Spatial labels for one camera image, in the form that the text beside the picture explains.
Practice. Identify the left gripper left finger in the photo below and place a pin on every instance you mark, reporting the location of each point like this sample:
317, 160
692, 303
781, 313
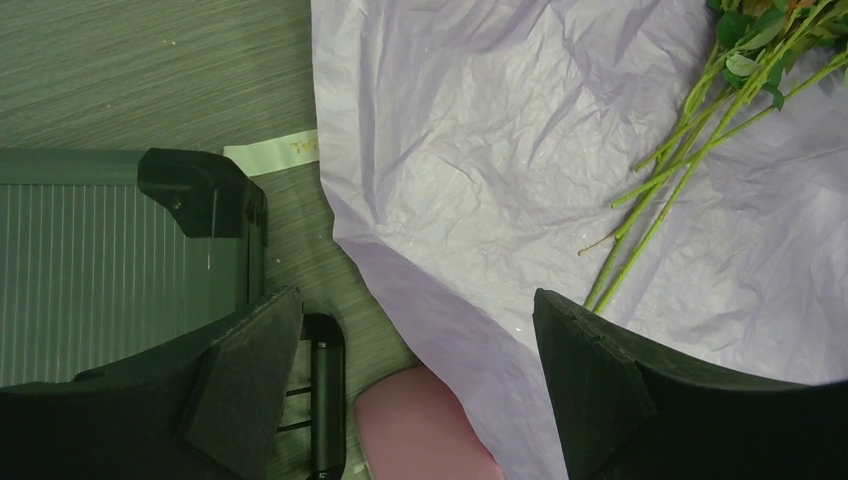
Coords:
205, 405

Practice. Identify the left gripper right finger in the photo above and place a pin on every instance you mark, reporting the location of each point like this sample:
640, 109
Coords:
627, 407

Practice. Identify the beige ribbon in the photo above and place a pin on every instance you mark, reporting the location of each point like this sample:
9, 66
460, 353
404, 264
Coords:
275, 154

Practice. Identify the purple wrapping paper sheet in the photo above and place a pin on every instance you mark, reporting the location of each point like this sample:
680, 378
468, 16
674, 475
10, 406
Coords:
471, 152

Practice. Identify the pink flower bouquet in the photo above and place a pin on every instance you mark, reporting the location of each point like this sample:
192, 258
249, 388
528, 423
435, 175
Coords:
765, 53

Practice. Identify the black hard case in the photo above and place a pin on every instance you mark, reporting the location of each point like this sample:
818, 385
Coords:
106, 254

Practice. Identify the pink toy toaster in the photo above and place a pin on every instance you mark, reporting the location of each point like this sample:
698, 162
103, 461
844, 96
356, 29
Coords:
412, 426

